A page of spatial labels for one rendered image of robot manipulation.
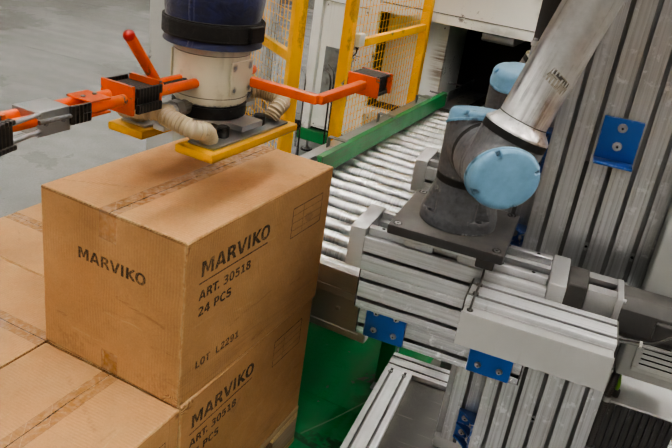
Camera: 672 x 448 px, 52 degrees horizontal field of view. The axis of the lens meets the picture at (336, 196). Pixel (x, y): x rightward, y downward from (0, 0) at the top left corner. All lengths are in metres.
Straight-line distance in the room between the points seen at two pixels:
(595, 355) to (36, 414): 1.09
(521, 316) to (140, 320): 0.78
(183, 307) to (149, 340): 0.14
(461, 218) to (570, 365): 0.32
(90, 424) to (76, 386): 0.13
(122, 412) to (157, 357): 0.13
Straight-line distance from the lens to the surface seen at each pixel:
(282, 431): 2.21
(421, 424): 2.17
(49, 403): 1.63
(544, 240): 1.53
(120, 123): 1.61
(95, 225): 1.53
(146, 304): 1.51
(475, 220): 1.35
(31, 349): 1.79
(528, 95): 1.16
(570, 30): 1.16
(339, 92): 1.58
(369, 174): 2.96
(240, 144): 1.53
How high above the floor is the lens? 1.58
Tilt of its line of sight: 23 degrees down
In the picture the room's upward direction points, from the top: 8 degrees clockwise
